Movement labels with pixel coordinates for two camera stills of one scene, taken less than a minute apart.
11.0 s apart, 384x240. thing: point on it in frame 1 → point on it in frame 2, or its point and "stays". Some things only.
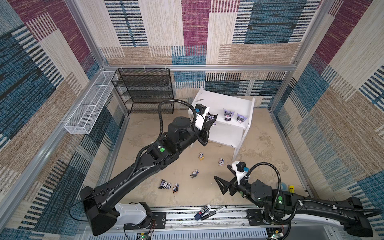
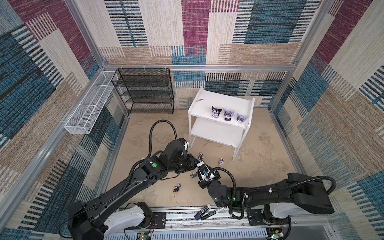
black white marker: x=222 y=208 stays
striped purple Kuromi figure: x=210 y=117 → x=215 y=112
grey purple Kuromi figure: x=194 y=173 stays
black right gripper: x=233 y=184 → x=201 y=185
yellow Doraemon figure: x=201 y=156 stays
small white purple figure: x=221 y=162 stays
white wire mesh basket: x=83 y=119 stays
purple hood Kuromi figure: x=240 y=118 stays
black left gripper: x=203 y=133 → x=190 y=165
